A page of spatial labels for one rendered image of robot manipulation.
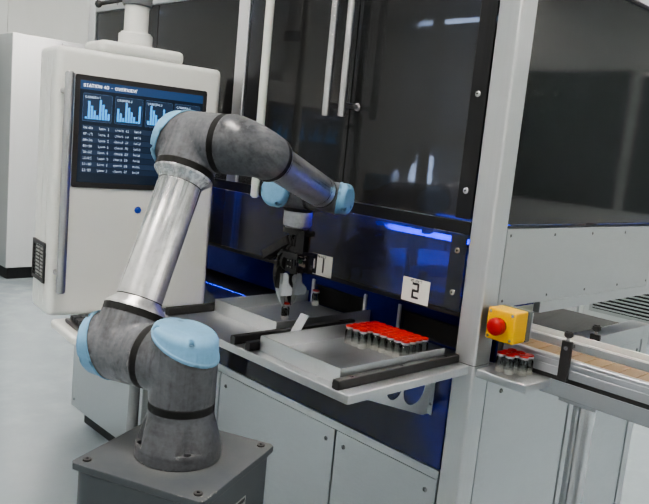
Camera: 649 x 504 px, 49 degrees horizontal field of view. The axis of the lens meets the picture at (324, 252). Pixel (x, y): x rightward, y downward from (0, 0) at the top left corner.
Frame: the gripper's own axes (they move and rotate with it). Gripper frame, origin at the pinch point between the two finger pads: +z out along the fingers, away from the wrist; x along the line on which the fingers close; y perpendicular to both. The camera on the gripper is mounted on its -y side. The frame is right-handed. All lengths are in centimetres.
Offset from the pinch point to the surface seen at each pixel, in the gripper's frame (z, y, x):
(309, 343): 5.1, 20.8, -9.4
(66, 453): 93, -126, 0
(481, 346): 0, 52, 15
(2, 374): 93, -231, 12
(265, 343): 3.2, 21.6, -23.8
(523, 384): 5, 65, 14
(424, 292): -8.9, 35.6, 13.4
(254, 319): 3.3, 3.1, -12.5
